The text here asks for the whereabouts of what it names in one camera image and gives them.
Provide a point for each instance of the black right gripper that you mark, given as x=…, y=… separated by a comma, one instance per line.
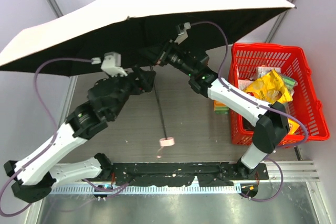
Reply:
x=161, y=54

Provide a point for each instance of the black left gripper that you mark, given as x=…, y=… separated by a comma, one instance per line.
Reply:
x=144, y=77

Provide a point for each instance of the pink folding umbrella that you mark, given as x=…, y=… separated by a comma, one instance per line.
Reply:
x=66, y=45

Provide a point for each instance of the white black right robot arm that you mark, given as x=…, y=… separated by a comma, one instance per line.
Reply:
x=269, y=120

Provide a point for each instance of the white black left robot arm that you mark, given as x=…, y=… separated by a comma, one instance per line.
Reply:
x=39, y=173

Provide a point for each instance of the orange green carton box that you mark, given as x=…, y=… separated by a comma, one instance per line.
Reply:
x=220, y=108

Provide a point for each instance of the red plastic basket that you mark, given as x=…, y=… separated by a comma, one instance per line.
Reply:
x=292, y=61

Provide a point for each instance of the white wrapped packet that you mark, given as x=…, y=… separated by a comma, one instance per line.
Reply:
x=262, y=70

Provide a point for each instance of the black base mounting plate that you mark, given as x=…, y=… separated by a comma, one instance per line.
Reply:
x=208, y=174

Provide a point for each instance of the yellow chips bag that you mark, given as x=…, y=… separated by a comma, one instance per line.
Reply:
x=270, y=88

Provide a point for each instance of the green snack packet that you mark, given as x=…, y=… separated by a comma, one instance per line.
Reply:
x=289, y=82

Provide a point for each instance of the orange snack bag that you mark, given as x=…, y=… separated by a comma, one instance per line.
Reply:
x=293, y=126

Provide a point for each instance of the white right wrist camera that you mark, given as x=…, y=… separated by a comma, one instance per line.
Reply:
x=182, y=32

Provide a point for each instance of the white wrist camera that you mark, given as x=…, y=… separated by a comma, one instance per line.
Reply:
x=182, y=32
x=110, y=64

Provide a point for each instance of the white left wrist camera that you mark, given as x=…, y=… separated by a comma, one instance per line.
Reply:
x=110, y=64

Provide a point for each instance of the white slotted cable duct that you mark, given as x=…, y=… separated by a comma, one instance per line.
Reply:
x=83, y=189

